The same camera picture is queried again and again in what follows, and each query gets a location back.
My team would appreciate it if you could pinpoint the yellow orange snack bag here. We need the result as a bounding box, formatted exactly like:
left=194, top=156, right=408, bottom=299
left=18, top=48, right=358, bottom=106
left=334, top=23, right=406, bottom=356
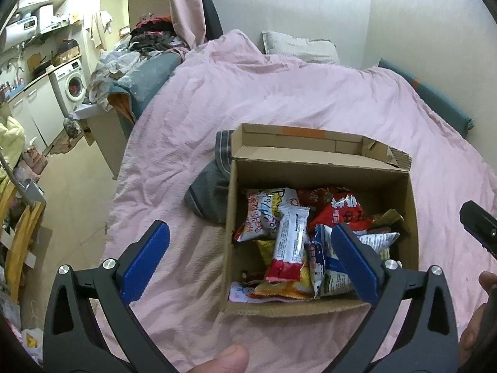
left=249, top=240, right=314, bottom=301

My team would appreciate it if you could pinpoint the white yellow red snack bag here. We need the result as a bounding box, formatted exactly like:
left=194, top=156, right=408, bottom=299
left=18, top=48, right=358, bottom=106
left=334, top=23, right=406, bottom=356
left=233, top=188, right=300, bottom=242

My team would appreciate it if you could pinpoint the person right hand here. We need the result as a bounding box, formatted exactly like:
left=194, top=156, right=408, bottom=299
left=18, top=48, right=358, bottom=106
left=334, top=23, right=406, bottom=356
left=458, top=271, right=497, bottom=366

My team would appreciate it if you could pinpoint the person left hand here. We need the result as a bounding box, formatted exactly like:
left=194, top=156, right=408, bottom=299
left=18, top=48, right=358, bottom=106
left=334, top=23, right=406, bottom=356
left=189, top=344, right=249, bottom=373

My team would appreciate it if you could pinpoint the blue white snack bag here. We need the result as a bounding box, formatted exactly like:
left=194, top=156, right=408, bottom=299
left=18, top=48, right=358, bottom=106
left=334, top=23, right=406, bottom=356
left=308, top=225, right=400, bottom=298

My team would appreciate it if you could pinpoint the wooden drying rack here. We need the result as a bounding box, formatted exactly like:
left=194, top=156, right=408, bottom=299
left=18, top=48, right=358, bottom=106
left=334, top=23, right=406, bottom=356
left=1, top=156, right=46, bottom=303

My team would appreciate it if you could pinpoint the teal bolster cushion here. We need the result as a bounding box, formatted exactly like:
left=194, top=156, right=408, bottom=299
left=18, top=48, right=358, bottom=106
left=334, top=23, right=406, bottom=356
left=378, top=58, right=474, bottom=138

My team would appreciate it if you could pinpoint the red white snack bar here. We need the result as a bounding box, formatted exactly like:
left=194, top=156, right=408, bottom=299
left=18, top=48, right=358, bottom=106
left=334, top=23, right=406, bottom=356
left=265, top=205, right=310, bottom=283

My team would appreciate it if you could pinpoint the pink red snack packet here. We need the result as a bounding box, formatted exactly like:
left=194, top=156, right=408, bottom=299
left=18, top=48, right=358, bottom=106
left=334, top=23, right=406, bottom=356
left=228, top=282, right=272, bottom=304

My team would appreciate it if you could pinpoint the brown cardboard box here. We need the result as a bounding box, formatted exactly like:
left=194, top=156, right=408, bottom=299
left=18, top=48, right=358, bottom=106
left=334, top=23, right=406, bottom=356
left=221, top=124, right=419, bottom=317

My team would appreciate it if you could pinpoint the grey folded garment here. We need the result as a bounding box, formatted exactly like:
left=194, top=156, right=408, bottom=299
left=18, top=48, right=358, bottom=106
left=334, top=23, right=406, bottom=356
left=184, top=130, right=233, bottom=225

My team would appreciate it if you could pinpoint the grey cat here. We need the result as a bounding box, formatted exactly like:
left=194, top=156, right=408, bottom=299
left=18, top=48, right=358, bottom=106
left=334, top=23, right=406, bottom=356
left=63, top=116, right=82, bottom=139

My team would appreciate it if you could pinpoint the beige storage cabinet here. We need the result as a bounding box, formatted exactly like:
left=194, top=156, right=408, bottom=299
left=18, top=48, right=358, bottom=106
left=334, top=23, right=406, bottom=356
left=73, top=104, right=127, bottom=178

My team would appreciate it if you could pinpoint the white kitchen cabinet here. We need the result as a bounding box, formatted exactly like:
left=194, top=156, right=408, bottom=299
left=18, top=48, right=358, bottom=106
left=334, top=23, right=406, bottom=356
left=7, top=76, right=64, bottom=153

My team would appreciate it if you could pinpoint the white fluffy pillow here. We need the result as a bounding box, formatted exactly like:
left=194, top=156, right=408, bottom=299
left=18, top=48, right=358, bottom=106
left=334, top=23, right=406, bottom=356
left=261, top=31, right=340, bottom=65

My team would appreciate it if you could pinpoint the white washing machine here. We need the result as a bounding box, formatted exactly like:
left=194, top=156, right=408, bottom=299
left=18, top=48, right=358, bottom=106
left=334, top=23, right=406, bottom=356
left=49, top=58, right=87, bottom=116

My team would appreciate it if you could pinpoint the pile of clothes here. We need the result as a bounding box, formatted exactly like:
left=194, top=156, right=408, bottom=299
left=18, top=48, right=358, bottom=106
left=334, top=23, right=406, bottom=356
left=87, top=16, right=189, bottom=109

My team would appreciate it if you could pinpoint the pink duvet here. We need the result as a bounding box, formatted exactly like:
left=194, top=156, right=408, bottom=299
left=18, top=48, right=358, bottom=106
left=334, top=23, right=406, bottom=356
left=104, top=30, right=496, bottom=372

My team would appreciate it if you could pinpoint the pink curtain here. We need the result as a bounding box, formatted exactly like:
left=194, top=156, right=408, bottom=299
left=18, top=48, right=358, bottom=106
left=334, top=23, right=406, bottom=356
left=169, top=0, right=206, bottom=49

